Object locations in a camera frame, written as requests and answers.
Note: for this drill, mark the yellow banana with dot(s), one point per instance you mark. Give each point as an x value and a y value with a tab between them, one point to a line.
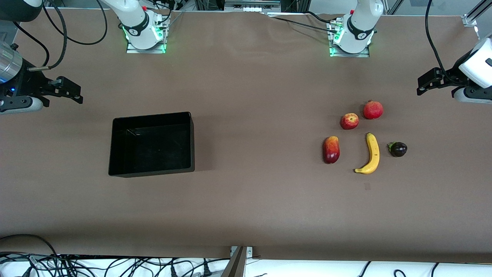
373	152

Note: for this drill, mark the grey device with ports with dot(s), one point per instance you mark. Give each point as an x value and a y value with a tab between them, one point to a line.
251	4

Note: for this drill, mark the small silver bracket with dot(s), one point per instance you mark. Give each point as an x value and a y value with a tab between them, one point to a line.
250	252

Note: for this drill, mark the aluminium frame profile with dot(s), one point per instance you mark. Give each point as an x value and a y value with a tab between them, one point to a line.
469	20

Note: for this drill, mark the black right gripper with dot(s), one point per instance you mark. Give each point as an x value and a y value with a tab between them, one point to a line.
27	81

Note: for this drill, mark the grey metal post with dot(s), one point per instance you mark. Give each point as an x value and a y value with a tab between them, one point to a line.
235	265

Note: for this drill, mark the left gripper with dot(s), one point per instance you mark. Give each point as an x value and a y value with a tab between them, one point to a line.
452	76

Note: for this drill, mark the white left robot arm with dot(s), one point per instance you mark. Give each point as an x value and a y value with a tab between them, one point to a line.
361	19

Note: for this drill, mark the red orange mango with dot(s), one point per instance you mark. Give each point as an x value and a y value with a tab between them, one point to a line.
331	150

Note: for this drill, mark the dark purple round eggplant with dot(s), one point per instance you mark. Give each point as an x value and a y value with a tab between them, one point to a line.
398	149

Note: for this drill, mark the red yellow apple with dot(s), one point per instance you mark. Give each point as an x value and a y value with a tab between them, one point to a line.
349	121

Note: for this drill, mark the black rectangular plastic box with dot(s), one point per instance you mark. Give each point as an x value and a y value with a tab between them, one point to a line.
152	146

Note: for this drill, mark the red pomegranate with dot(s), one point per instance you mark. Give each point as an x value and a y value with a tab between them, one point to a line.
373	110

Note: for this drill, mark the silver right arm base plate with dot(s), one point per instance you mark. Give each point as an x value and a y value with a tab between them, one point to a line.
132	50

